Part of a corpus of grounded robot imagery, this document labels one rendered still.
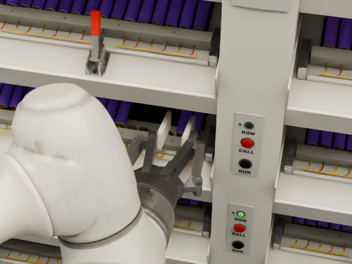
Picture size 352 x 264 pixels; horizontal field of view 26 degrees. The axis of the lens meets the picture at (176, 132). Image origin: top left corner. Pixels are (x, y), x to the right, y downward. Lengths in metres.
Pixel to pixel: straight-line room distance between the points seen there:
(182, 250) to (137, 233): 0.51
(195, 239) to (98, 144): 0.60
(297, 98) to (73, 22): 0.34
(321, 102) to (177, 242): 0.43
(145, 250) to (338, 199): 0.42
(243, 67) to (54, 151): 0.34
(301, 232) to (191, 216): 0.19
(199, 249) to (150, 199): 0.41
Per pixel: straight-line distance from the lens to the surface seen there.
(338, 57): 1.08
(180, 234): 1.36
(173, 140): 1.21
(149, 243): 0.87
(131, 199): 0.83
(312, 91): 1.07
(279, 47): 0.99
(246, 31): 0.98
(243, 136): 1.10
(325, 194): 1.20
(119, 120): 1.24
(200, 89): 1.07
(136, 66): 1.10
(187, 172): 1.21
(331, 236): 1.34
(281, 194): 1.19
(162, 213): 0.95
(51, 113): 0.77
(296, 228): 1.34
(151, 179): 1.00
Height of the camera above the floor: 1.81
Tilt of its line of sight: 43 degrees down
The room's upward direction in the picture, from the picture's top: straight up
